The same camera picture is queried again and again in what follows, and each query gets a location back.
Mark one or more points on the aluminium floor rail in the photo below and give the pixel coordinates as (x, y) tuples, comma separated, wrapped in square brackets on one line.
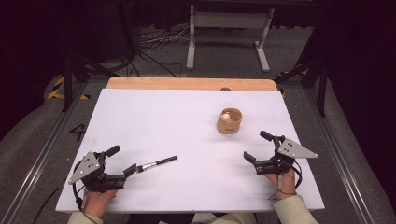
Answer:
[(339, 155), (37, 161)]

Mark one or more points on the black makeup brush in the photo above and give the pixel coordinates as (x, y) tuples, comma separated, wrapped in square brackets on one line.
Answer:
[(157, 163)]

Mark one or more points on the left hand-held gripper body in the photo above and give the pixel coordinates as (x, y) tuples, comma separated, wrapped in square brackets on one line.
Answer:
[(93, 175)]

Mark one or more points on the yellow black floor tape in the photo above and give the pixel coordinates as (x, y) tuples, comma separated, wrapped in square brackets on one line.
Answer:
[(56, 91)]

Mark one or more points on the small beige figurine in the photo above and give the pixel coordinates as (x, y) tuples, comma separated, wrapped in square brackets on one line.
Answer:
[(225, 117)]

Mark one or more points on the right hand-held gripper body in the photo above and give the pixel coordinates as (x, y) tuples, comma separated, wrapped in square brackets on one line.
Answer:
[(291, 151)]

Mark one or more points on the black metal stand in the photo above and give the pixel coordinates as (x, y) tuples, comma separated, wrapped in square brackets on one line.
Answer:
[(70, 68), (320, 68)]

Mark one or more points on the white metal desk frame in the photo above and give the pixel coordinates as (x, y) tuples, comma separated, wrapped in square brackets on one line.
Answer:
[(229, 21)]

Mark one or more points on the wooden table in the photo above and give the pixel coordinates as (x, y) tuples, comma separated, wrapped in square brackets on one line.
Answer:
[(186, 83)]

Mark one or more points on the person's left hand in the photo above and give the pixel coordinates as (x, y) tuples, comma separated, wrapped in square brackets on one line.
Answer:
[(98, 202)]

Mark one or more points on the person's light clothing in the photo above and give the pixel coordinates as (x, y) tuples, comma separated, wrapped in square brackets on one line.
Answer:
[(230, 218)]

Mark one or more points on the white table cover board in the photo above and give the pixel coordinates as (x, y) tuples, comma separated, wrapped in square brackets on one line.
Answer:
[(186, 140)]

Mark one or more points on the tan round holder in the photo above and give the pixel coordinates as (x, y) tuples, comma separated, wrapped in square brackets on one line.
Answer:
[(229, 123)]

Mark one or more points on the person's right hand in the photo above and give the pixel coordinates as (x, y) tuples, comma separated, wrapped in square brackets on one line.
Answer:
[(285, 185)]

